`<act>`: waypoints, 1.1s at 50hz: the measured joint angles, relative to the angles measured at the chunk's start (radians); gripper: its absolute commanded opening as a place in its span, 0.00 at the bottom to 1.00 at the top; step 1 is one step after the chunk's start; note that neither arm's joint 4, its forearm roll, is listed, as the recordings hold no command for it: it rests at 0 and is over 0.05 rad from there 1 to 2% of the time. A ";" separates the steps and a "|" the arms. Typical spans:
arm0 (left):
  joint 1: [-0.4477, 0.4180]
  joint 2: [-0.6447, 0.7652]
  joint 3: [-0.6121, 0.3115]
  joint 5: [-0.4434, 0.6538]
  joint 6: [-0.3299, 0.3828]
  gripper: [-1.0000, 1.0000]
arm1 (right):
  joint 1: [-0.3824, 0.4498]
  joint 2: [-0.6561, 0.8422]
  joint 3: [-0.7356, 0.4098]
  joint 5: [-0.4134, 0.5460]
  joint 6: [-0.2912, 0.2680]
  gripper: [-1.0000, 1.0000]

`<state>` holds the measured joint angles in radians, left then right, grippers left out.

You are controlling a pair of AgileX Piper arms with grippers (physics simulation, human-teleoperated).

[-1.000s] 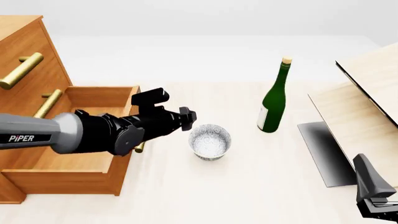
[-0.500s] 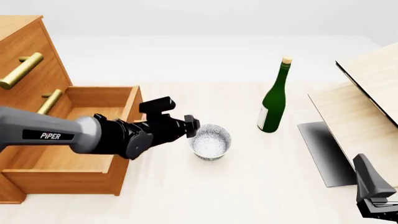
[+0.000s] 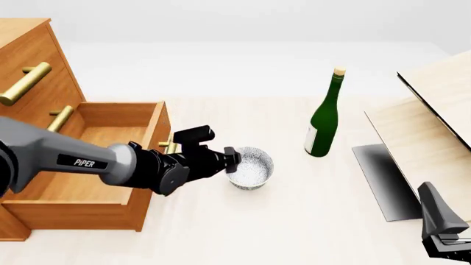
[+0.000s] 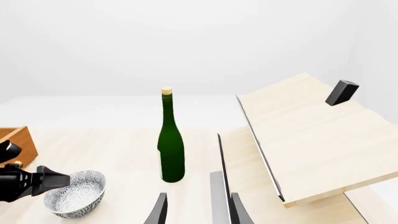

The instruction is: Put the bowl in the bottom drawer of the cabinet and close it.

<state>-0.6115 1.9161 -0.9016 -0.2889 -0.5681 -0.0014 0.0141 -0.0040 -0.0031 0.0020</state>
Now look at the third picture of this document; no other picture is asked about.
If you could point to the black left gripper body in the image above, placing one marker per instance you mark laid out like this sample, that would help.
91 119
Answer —
232 160

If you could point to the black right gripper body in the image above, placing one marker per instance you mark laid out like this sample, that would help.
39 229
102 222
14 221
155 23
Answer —
447 247

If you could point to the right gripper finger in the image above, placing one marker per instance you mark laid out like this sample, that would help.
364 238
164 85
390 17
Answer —
436 212

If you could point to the speckled black and white bowl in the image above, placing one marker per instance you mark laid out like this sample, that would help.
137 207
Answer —
254 171

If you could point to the grey and black left robot arm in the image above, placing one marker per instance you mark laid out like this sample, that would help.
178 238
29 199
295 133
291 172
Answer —
73 151

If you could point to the open wooden drawer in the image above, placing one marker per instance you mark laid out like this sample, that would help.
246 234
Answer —
110 129

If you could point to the narrow wooden drawer front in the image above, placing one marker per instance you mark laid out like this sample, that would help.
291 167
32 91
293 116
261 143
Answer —
71 95

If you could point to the large wooden drawer front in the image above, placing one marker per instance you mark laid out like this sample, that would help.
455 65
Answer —
44 52

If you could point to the wooden cabinet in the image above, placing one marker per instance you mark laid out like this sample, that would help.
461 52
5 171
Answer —
35 36

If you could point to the black plate on short stalk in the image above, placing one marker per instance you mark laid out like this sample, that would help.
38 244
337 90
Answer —
194 134

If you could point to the green wine bottle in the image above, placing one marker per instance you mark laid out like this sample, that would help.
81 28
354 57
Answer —
324 121

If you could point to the pale wooden board, black edge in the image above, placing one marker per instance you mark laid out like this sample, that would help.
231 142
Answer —
441 82

